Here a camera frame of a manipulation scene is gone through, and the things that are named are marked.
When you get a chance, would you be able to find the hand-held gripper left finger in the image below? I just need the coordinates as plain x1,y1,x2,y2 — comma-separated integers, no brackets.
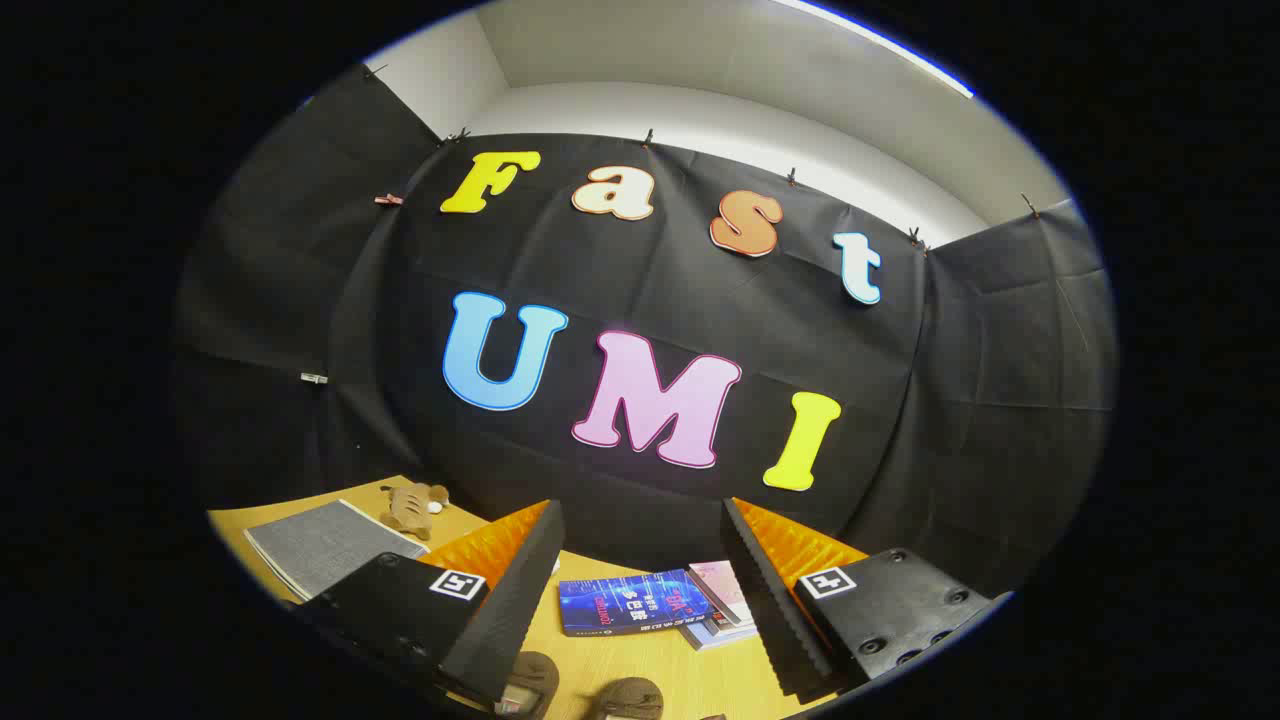
300,498,566,713

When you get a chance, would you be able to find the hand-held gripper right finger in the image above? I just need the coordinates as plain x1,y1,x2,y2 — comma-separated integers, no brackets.
720,497,1011,701

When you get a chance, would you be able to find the brown fuzzy shoe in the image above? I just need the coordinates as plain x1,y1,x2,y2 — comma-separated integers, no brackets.
590,677,666,720
498,650,561,720

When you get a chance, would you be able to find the grey fabric storage box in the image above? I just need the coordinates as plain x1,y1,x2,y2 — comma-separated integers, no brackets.
244,498,431,604

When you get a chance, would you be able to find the pink book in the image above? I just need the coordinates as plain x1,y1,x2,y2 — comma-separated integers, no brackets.
688,560,754,628

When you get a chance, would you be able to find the grey book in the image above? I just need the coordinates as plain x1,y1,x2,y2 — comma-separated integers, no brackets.
680,612,761,652

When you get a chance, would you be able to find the blue book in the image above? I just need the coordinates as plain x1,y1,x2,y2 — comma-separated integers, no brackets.
558,568,716,638

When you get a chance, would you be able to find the brown striped plush toy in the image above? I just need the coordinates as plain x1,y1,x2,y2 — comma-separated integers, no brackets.
380,482,451,541

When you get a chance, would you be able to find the black backdrop cloth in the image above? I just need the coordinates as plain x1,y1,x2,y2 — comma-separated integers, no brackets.
170,65,1119,601

